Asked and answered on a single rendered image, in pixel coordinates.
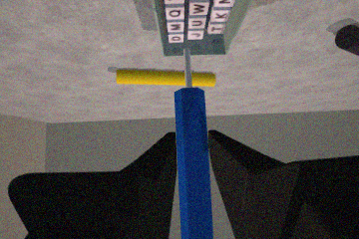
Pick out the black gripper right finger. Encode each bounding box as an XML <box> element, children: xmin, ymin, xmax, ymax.
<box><xmin>208</xmin><ymin>130</ymin><xmax>359</xmax><ymax>239</ymax></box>

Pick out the blue stylus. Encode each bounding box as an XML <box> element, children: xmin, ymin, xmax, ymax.
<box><xmin>175</xmin><ymin>47</ymin><xmax>213</xmax><ymax>239</ymax></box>

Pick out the yellow cylinder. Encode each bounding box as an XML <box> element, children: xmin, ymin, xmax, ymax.
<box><xmin>116</xmin><ymin>70</ymin><xmax>216</xmax><ymax>87</ymax></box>

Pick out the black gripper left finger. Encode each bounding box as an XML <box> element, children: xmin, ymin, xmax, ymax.
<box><xmin>8</xmin><ymin>132</ymin><xmax>177</xmax><ymax>239</ymax></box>

